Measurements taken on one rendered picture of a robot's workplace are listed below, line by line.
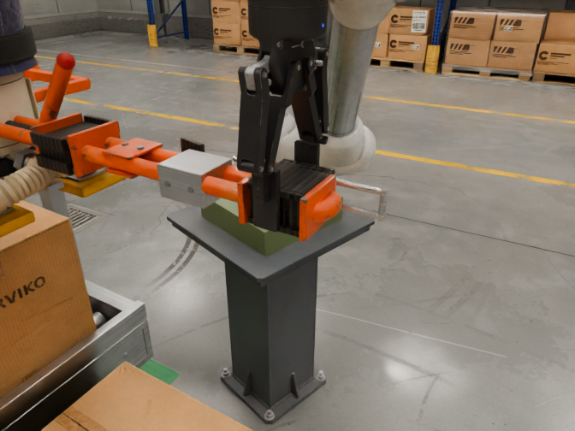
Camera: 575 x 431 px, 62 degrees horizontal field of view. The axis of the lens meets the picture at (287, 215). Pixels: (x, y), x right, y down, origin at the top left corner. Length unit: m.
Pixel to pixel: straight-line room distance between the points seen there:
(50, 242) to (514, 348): 1.90
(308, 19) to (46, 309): 1.05
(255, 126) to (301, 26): 0.10
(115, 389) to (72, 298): 0.26
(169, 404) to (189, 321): 1.10
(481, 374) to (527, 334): 0.38
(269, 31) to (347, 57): 0.69
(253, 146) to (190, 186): 0.15
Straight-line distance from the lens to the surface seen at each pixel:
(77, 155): 0.70
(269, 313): 1.61
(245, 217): 0.53
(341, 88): 1.21
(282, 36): 0.45
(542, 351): 2.42
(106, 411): 1.32
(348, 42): 1.11
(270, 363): 1.76
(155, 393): 1.32
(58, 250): 1.29
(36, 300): 1.30
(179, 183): 0.59
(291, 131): 1.41
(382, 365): 2.14
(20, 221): 0.83
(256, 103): 0.44
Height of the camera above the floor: 1.50
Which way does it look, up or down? 28 degrees down
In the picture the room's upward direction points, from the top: straight up
